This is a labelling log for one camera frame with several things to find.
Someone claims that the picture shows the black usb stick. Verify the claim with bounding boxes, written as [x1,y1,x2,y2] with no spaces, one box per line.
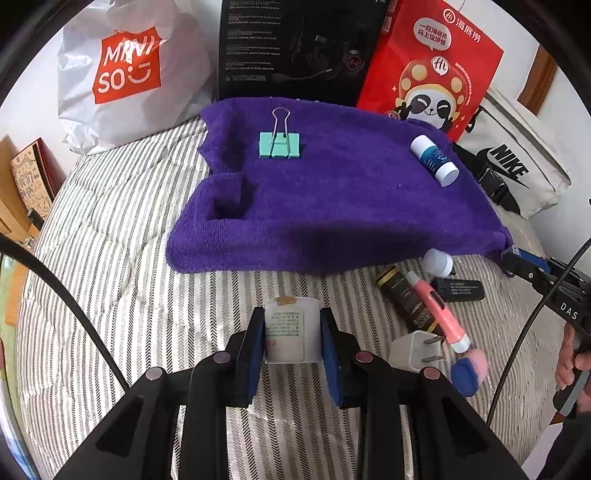
[431,277,485,303]

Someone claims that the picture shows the small round white adapter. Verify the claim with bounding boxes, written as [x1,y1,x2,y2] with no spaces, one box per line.
[424,248,455,278]

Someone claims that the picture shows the brown wooden frame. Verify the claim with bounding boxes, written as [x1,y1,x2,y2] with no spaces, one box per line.
[517,44,561,109]

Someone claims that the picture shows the red panda paper bag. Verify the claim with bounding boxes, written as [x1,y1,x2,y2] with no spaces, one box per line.
[355,0,505,143]

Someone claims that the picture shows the green binder clip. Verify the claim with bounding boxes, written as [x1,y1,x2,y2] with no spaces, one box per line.
[259,107,303,160]

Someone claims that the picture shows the black cable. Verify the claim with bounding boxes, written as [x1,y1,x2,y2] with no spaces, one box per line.
[0,232,132,391]
[484,239,591,432]

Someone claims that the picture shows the small white jar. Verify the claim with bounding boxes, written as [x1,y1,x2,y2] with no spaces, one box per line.
[262,296,322,365]

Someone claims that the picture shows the pink and blue eraser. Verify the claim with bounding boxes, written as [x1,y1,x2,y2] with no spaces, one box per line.
[450,348,489,397]

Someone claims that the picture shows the black buckle strap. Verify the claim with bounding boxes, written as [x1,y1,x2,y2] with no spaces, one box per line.
[450,143,522,215]

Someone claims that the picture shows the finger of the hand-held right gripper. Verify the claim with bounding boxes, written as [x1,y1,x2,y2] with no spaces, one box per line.
[499,253,562,296]
[508,246,561,272]

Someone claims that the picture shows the striped bed blanket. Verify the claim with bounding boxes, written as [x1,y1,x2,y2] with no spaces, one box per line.
[0,122,573,480]

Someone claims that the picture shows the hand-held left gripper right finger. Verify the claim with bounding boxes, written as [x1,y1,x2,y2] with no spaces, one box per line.
[320,307,532,480]

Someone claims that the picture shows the white plastic shopping bag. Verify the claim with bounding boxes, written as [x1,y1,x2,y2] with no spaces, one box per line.
[56,0,218,155]

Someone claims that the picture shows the white and blue tube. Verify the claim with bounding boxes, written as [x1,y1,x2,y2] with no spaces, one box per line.
[410,135,460,187]

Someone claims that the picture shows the person's dark clothing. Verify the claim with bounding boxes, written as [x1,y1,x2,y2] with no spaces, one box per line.
[545,422,591,480]

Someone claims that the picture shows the brown cardboard boxes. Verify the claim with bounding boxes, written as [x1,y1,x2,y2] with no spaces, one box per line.
[0,134,28,241]

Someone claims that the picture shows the white canvas bag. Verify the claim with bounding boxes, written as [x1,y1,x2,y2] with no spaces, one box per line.
[457,88,572,220]

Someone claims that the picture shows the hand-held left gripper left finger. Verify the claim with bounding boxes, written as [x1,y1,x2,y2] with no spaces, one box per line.
[55,307,267,480]

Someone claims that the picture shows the purple towel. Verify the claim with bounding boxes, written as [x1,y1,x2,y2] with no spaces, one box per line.
[166,96,514,274]

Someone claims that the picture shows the pink pen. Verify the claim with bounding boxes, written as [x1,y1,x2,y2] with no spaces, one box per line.
[405,271,472,354]

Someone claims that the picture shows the black cardboard box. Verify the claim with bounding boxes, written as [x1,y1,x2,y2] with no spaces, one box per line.
[217,0,399,108]

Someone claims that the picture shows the brown printed box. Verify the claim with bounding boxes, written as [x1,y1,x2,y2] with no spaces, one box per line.
[10,138,58,227]

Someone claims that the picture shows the person's right hand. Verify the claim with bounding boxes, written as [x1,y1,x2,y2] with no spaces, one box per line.
[556,325,591,392]

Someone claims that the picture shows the white plug charger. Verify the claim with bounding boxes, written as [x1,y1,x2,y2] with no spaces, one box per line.
[390,330,445,374]

